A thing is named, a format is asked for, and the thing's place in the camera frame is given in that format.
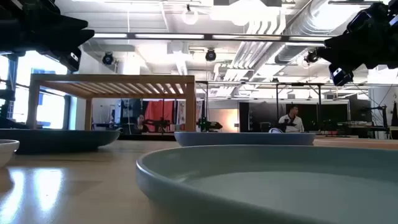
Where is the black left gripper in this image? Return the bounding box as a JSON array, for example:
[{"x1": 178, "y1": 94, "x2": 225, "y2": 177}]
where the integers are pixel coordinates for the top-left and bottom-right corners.
[{"x1": 18, "y1": 0, "x2": 96, "y2": 53}]

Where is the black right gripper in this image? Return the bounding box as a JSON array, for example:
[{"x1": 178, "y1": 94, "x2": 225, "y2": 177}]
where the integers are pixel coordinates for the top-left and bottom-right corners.
[{"x1": 317, "y1": 0, "x2": 398, "y2": 70}]

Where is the dark green plate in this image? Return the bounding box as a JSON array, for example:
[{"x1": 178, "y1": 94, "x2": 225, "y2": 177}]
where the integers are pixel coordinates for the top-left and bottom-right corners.
[{"x1": 0, "y1": 128, "x2": 122, "y2": 156}]

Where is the beige plate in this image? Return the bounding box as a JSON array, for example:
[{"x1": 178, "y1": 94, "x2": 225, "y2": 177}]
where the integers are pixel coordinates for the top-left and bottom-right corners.
[{"x1": 0, "y1": 139, "x2": 21, "y2": 169}]

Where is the blue plate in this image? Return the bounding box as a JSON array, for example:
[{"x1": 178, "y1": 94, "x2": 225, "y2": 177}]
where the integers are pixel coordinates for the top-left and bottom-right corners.
[{"x1": 173, "y1": 131, "x2": 317, "y2": 147}]

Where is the sage green plate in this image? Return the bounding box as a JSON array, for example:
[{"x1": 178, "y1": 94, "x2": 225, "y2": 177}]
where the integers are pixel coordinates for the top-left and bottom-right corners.
[{"x1": 135, "y1": 144, "x2": 398, "y2": 224}]

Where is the wooden slatted shelf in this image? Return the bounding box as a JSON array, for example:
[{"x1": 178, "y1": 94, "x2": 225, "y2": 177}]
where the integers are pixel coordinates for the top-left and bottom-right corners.
[{"x1": 26, "y1": 73, "x2": 198, "y2": 133}]

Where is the black ceiling spotlight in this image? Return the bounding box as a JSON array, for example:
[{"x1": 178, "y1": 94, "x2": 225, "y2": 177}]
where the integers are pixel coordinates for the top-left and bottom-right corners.
[
  {"x1": 303, "y1": 49, "x2": 321, "y2": 65},
  {"x1": 204, "y1": 47, "x2": 218, "y2": 63},
  {"x1": 101, "y1": 51, "x2": 115, "y2": 67}
]

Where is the person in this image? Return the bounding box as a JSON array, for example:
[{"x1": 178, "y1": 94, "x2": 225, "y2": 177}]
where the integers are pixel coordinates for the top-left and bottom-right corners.
[
  {"x1": 277, "y1": 105, "x2": 306, "y2": 134},
  {"x1": 134, "y1": 113, "x2": 150, "y2": 134}
]

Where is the long ceiling light bar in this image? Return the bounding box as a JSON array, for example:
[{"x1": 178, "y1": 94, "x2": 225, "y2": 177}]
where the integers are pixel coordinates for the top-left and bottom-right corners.
[{"x1": 92, "y1": 32, "x2": 334, "y2": 43}]

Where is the dark equipment by window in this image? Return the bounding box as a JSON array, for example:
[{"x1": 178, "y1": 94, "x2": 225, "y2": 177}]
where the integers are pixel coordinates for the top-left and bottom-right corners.
[{"x1": 0, "y1": 88, "x2": 32, "y2": 130}]

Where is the round white pendant lamp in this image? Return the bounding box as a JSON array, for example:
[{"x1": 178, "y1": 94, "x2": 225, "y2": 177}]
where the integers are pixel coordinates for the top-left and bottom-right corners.
[{"x1": 180, "y1": 3, "x2": 200, "y2": 27}]

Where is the red curtain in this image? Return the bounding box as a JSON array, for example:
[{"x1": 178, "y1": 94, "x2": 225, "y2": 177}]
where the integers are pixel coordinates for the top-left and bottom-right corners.
[{"x1": 144, "y1": 100, "x2": 175, "y2": 132}]

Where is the black backdrop panel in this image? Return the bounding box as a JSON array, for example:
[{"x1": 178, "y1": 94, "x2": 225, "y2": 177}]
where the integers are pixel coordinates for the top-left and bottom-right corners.
[{"x1": 238, "y1": 100, "x2": 351, "y2": 133}]

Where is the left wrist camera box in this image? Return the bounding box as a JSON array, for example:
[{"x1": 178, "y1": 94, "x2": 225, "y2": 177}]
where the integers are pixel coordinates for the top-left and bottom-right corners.
[{"x1": 60, "y1": 47, "x2": 83, "y2": 73}]

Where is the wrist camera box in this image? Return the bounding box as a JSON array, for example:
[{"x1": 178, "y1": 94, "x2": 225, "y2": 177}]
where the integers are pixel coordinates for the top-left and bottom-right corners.
[
  {"x1": 60, "y1": 47, "x2": 83, "y2": 73},
  {"x1": 328, "y1": 63, "x2": 355, "y2": 87}
]

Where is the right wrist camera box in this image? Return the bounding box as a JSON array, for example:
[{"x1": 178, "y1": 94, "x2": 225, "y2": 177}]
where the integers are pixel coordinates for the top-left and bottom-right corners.
[{"x1": 328, "y1": 63, "x2": 355, "y2": 87}]

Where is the silver ventilation duct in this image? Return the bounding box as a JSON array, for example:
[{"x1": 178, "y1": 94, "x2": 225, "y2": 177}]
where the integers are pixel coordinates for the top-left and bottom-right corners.
[{"x1": 273, "y1": 0, "x2": 343, "y2": 65}]

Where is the black metal rig frame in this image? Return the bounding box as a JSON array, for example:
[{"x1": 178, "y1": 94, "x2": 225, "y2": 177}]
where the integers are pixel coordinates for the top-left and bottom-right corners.
[{"x1": 195, "y1": 81, "x2": 398, "y2": 135}]

